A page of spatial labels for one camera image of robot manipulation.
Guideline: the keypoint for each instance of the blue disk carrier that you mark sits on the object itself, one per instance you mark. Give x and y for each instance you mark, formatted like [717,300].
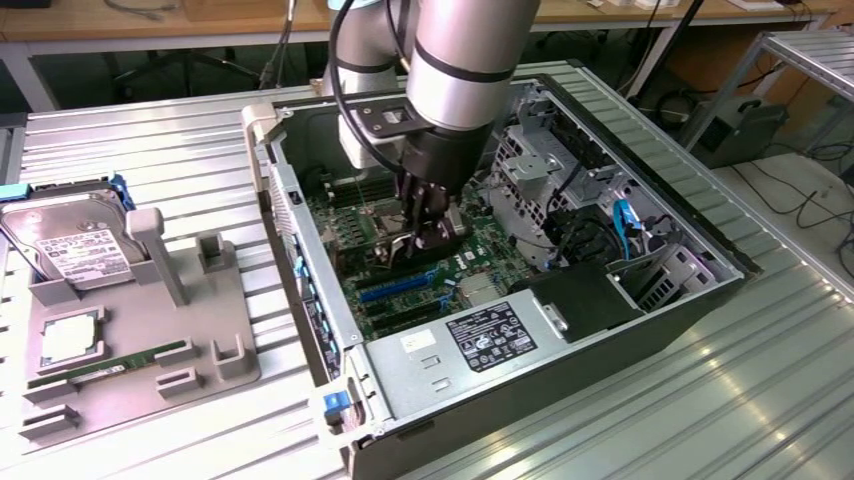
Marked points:
[123,190]

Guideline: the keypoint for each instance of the green RAM stick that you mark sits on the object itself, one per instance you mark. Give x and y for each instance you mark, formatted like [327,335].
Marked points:
[114,367]

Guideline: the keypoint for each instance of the silver socket cover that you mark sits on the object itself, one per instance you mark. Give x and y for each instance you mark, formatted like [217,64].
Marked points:
[459,220]

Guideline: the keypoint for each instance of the short black expansion slot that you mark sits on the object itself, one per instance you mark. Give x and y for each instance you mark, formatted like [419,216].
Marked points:
[403,311]
[401,326]

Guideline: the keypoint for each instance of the silver power supply with label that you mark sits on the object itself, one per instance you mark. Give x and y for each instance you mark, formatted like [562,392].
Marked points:
[427,370]

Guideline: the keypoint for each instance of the open black silver PC case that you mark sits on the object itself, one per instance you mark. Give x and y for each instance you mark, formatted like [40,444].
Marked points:
[668,360]

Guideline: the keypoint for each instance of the silver chipset heat sink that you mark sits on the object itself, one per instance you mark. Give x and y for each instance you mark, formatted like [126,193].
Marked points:
[483,292]

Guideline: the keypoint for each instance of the wooden desk with white frame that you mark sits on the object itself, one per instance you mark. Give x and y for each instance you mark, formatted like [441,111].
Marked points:
[67,22]

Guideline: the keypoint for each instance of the silver hard disk with label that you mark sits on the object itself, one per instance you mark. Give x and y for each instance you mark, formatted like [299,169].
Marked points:
[74,245]

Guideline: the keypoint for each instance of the metal frame table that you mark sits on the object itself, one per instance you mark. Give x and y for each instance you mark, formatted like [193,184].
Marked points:
[821,55]

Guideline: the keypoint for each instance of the green Dell motherboard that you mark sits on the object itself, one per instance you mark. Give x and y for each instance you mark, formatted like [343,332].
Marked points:
[497,240]

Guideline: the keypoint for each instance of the long black expansion slot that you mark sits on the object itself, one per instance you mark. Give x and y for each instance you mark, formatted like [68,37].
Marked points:
[387,278]

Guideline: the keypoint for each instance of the silver perforated disk bay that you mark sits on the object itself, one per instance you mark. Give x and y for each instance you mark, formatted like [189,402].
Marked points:
[534,150]

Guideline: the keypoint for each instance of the black chair base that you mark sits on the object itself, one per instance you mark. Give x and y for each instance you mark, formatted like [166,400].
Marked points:
[201,60]

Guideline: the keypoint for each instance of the silver CPU socket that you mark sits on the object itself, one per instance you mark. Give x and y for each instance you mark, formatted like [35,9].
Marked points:
[386,217]

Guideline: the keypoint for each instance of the black plastic cover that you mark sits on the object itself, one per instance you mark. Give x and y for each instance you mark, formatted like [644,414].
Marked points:
[574,300]

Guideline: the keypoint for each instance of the silver CPU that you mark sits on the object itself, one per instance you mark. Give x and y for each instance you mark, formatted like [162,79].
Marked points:
[67,340]

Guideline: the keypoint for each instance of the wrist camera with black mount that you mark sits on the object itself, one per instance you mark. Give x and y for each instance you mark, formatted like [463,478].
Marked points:
[383,117]

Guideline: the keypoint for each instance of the black slanted pole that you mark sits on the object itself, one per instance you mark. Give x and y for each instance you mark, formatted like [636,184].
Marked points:
[668,45]

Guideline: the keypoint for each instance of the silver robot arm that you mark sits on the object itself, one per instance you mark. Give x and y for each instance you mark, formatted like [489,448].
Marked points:
[461,65]

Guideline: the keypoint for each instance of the blue expansion slot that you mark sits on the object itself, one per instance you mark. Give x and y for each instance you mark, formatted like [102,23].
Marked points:
[397,290]

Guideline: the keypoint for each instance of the black RAM slot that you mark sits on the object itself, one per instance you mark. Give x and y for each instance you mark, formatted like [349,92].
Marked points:
[361,181]
[363,194]
[366,200]
[362,187]

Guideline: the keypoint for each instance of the grey parts rack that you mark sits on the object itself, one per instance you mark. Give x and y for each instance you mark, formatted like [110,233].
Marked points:
[134,320]

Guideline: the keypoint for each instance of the blue case latch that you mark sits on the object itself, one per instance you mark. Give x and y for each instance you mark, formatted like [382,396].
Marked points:
[335,407]

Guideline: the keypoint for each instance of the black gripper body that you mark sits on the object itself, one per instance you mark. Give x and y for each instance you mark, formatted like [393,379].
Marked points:
[454,160]

